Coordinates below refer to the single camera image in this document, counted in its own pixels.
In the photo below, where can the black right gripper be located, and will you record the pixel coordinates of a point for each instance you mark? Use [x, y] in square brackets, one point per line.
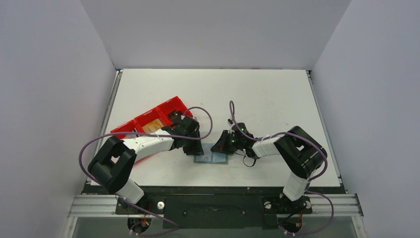
[228, 142]

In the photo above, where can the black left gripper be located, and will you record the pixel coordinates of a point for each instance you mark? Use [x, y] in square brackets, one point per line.
[196, 149]

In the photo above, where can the green leather card holder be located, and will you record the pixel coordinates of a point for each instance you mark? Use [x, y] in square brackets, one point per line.
[209, 157]

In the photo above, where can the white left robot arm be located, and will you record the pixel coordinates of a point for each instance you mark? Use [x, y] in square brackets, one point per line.
[112, 165]

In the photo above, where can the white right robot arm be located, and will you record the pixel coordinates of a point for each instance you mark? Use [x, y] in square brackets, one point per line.
[301, 153]

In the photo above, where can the black card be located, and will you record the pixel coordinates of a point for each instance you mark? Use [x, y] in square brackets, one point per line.
[174, 115]

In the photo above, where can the gold card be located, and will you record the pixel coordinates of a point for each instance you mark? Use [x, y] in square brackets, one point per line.
[152, 126]

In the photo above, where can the red right bin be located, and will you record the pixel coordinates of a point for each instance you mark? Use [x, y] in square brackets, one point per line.
[167, 107]

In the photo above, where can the red middle bin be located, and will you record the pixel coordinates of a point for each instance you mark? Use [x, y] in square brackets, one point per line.
[145, 118]

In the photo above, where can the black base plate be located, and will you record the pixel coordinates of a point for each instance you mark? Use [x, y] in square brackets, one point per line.
[202, 207]

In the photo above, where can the aluminium frame rail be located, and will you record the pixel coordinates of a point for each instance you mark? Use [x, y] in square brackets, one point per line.
[337, 214]

